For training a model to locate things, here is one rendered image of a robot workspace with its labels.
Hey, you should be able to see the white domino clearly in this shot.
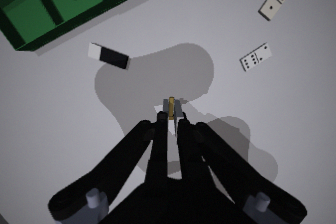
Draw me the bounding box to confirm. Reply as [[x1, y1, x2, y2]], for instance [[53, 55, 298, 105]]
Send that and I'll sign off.
[[240, 43, 272, 71], [258, 0, 286, 21]]

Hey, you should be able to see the green three-compartment bin rack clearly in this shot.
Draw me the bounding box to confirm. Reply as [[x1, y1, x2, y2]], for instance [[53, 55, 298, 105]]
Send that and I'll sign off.
[[0, 0, 127, 51]]

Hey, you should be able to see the brass bolt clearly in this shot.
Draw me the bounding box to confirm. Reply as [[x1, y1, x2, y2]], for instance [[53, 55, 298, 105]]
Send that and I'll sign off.
[[169, 98, 174, 120]]

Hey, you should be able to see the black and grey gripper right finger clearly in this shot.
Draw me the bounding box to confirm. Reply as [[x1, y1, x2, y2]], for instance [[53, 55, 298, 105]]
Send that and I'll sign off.
[[173, 99, 307, 224]]

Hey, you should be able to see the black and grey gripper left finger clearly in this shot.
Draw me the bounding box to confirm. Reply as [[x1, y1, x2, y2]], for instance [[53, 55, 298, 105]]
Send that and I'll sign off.
[[48, 99, 169, 224]]

